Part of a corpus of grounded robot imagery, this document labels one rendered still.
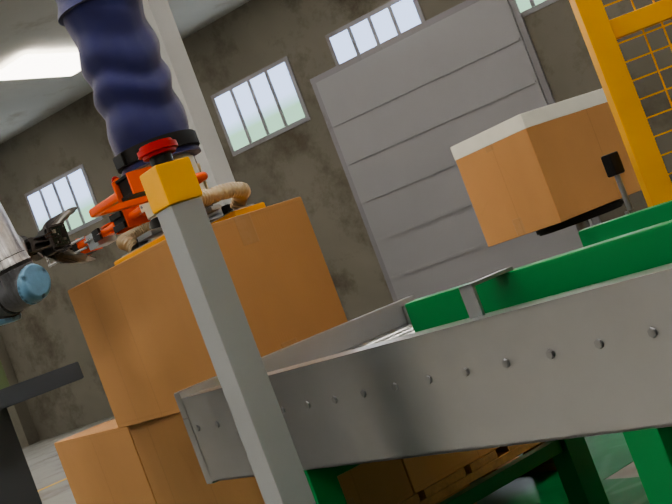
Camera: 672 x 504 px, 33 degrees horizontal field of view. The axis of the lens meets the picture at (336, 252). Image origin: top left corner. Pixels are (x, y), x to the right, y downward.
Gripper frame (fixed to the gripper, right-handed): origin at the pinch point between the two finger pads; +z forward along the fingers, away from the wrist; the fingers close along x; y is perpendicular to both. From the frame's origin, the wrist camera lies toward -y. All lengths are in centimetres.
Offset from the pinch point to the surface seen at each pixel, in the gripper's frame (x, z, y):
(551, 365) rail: -58, -30, 174
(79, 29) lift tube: 47, 3, 30
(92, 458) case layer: -60, -4, -37
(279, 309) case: -38, 13, 56
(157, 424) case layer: -55, -6, 14
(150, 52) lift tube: 35, 15, 39
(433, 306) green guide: -46, -18, 142
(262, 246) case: -22, 15, 56
